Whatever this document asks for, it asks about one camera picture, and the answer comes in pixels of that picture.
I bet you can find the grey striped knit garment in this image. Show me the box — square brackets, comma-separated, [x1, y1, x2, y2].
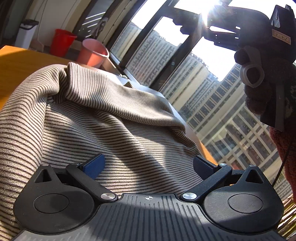
[1, 63, 201, 240]

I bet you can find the dark gloved right hand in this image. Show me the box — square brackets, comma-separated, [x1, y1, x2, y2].
[244, 58, 295, 132]

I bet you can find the pink plastic bucket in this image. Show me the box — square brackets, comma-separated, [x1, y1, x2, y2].
[76, 39, 109, 68]

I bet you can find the red plastic bucket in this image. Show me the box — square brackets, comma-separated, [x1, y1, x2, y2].
[50, 29, 77, 57]

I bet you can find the white bin black lid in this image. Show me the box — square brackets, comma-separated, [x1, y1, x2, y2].
[15, 19, 39, 49]

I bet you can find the black cable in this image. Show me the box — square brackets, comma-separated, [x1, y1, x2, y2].
[270, 138, 293, 188]

